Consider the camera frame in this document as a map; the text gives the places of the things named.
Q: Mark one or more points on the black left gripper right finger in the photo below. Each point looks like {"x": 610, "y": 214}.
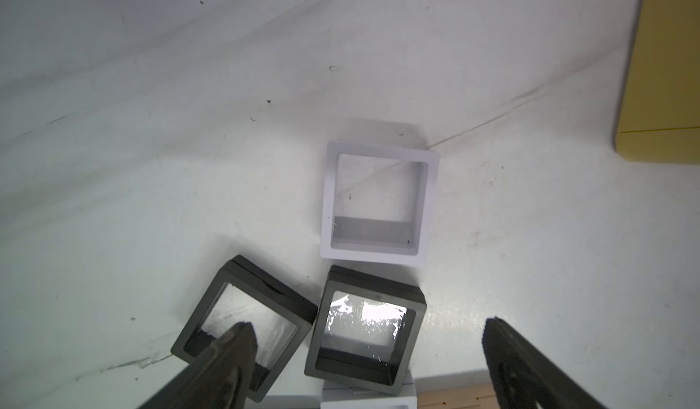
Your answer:
{"x": 523, "y": 377}

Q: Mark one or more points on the olive three-drawer cabinet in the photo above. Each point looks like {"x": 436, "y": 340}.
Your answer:
{"x": 658, "y": 120}

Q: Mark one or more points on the white brooch box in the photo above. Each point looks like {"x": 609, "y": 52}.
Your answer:
{"x": 337, "y": 396}
{"x": 378, "y": 203}

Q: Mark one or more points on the black brooch box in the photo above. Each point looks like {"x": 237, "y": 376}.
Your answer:
{"x": 365, "y": 331}
{"x": 242, "y": 292}

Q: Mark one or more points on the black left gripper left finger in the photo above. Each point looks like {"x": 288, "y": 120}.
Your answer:
{"x": 218, "y": 378}

